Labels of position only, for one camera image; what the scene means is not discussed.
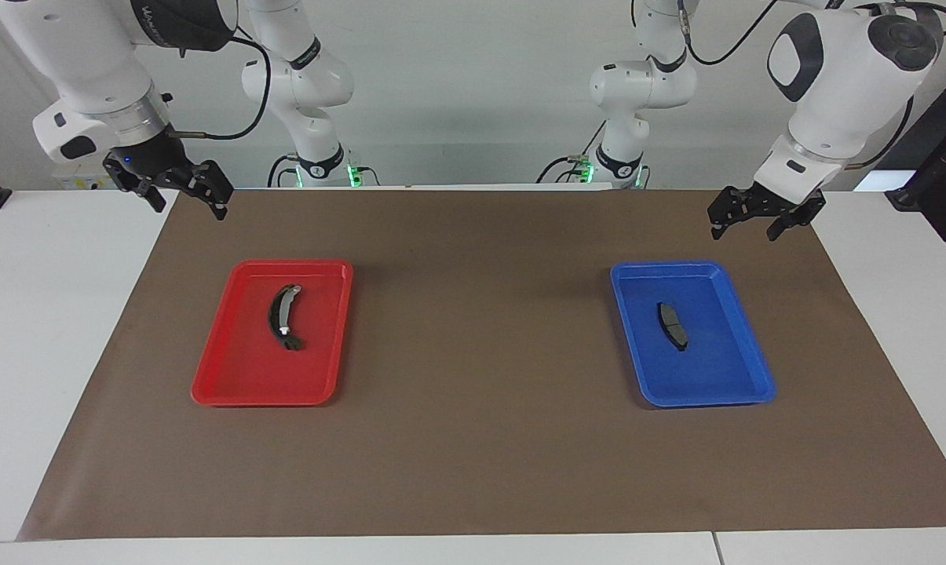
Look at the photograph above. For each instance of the white box with yellow labels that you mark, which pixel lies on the white box with yellow labels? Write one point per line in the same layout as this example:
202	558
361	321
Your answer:
76	182

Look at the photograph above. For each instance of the red plastic tray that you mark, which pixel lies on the red plastic tray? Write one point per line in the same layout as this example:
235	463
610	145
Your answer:
237	369

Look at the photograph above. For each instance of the grey brake pad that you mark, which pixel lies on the grey brake pad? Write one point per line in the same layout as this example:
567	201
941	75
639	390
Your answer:
673	326

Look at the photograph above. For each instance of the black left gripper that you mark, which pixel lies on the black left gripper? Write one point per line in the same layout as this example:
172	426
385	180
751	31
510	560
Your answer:
767	202

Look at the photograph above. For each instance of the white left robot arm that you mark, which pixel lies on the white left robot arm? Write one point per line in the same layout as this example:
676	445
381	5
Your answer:
841	86

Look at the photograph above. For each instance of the brown table mat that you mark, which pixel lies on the brown table mat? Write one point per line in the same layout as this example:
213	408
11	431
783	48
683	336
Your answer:
480	455

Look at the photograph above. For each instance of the curved brake pad with clip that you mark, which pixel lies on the curved brake pad with clip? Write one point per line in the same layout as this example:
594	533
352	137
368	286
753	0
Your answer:
275	318

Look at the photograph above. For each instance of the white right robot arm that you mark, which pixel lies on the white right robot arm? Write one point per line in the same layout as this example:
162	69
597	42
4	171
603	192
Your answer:
96	63

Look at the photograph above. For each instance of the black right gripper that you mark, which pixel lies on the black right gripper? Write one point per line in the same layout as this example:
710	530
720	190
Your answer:
147	161

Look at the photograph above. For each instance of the blue plastic tray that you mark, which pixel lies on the blue plastic tray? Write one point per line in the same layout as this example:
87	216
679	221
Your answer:
716	369

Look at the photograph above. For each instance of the black stand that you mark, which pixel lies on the black stand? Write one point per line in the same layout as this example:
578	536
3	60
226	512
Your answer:
944	173

